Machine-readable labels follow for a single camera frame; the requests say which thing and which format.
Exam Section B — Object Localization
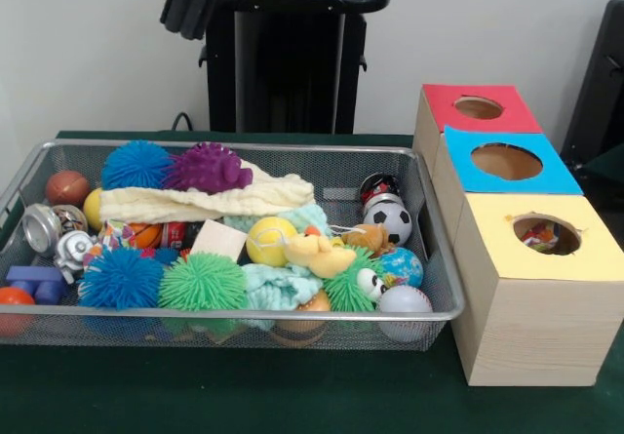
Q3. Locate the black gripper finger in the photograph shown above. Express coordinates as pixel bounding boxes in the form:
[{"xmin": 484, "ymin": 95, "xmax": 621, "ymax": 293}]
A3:
[
  {"xmin": 159, "ymin": 0, "xmax": 199, "ymax": 35},
  {"xmin": 180, "ymin": 0, "xmax": 226, "ymax": 41}
]

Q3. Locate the green spiky ball white nub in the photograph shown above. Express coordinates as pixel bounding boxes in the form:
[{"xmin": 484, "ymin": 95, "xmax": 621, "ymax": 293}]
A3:
[{"xmin": 158, "ymin": 251, "xmax": 249, "ymax": 313}]

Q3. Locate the small colourful dotted cloth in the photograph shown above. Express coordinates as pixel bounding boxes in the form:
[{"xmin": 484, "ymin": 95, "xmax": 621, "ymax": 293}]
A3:
[{"xmin": 519, "ymin": 221, "xmax": 563, "ymax": 254}]

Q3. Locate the shallow mesh bin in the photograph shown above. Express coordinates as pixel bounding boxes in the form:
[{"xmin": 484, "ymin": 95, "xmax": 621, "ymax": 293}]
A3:
[{"xmin": 0, "ymin": 138, "xmax": 465, "ymax": 352}]

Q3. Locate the wooden box with three holes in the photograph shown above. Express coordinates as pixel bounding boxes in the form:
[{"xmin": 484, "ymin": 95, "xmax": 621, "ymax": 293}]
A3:
[{"xmin": 412, "ymin": 83, "xmax": 624, "ymax": 387}]

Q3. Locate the purple spiky toy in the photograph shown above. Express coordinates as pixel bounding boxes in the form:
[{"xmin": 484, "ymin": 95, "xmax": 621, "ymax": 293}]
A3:
[{"xmin": 163, "ymin": 141, "xmax": 254, "ymax": 195}]

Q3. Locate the blue spiky ball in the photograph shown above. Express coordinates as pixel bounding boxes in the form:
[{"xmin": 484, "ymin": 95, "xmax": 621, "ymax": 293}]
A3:
[
  {"xmin": 77, "ymin": 246, "xmax": 167, "ymax": 311},
  {"xmin": 100, "ymin": 139, "xmax": 175, "ymax": 191}
]

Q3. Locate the cream muslin cloth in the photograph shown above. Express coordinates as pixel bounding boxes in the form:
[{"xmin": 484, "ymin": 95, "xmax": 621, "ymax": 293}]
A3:
[{"xmin": 99, "ymin": 163, "xmax": 317, "ymax": 223}]

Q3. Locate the yellow tennis ball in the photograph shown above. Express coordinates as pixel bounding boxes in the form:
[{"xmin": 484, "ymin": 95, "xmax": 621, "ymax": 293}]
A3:
[{"xmin": 246, "ymin": 217, "xmax": 299, "ymax": 267}]

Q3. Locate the black and white soccer ball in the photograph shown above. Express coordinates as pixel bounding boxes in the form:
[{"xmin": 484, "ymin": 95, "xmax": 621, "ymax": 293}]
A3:
[{"xmin": 364, "ymin": 200, "xmax": 413, "ymax": 248}]

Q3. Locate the mint green cloth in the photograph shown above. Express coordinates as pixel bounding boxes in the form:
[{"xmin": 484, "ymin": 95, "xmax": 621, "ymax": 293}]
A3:
[{"xmin": 242, "ymin": 261, "xmax": 329, "ymax": 333}]

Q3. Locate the green spiky ball with eyes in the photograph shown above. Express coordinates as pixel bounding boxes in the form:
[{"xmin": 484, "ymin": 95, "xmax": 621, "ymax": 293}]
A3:
[{"xmin": 322, "ymin": 248, "xmax": 391, "ymax": 313}]

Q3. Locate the blue globe ball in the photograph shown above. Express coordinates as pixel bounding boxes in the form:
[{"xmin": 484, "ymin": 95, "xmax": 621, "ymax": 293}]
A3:
[{"xmin": 377, "ymin": 247, "xmax": 424, "ymax": 289}]

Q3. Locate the dark green table cloth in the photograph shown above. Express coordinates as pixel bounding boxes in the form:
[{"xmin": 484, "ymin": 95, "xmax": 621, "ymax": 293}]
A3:
[{"xmin": 0, "ymin": 130, "xmax": 624, "ymax": 434}]

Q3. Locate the black upright panel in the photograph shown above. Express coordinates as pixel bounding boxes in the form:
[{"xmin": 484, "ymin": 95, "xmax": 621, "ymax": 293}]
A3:
[{"xmin": 560, "ymin": 0, "xmax": 624, "ymax": 162}]

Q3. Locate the dark green side-table cloth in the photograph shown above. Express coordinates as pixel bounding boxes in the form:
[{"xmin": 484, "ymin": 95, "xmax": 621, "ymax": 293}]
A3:
[{"xmin": 582, "ymin": 143, "xmax": 624, "ymax": 173}]

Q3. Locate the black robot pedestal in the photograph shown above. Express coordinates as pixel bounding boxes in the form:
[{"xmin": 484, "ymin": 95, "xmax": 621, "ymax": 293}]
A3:
[{"xmin": 188, "ymin": 0, "xmax": 391, "ymax": 136}]

